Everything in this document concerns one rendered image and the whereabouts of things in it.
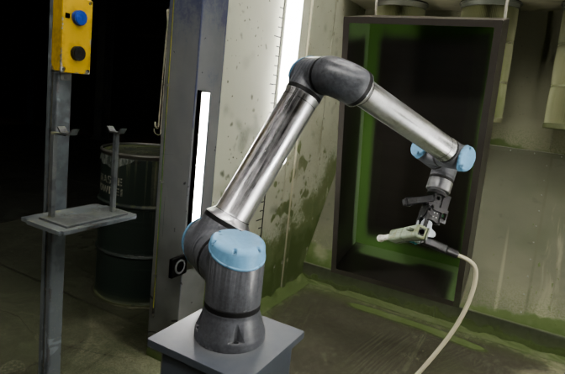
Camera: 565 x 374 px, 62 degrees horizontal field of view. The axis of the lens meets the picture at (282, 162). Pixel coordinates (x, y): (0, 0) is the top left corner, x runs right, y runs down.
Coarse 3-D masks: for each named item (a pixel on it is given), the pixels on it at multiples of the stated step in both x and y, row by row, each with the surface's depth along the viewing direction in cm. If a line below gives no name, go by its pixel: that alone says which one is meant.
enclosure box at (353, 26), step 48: (384, 48) 224; (432, 48) 214; (480, 48) 204; (432, 96) 220; (480, 96) 210; (384, 144) 237; (480, 144) 182; (336, 192) 218; (384, 192) 245; (480, 192) 210; (336, 240) 225; (384, 240) 252; (432, 288) 219
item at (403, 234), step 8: (416, 224) 165; (392, 232) 188; (400, 232) 178; (408, 232) 169; (416, 232) 162; (392, 240) 188; (400, 240) 180; (408, 240) 174; (416, 240) 169; (424, 240) 172; (432, 240) 172; (432, 248) 173; (440, 248) 172; (448, 248) 172; (456, 256) 172
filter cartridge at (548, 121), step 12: (564, 12) 268; (564, 24) 266; (564, 36) 266; (564, 48) 265; (564, 60) 264; (552, 72) 275; (564, 72) 263; (552, 84) 272; (564, 84) 262; (552, 96) 270; (564, 96) 262; (552, 108) 269; (564, 108) 263; (552, 120) 268; (564, 120) 262
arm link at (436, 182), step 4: (432, 176) 177; (436, 176) 176; (428, 180) 179; (432, 180) 177; (436, 180) 176; (440, 180) 175; (444, 180) 175; (448, 180) 175; (428, 184) 178; (432, 184) 176; (436, 184) 175; (440, 184) 175; (444, 184) 174; (448, 184) 175; (452, 184) 177; (436, 188) 176; (440, 188) 174; (444, 188) 174; (448, 188) 175; (448, 192) 175
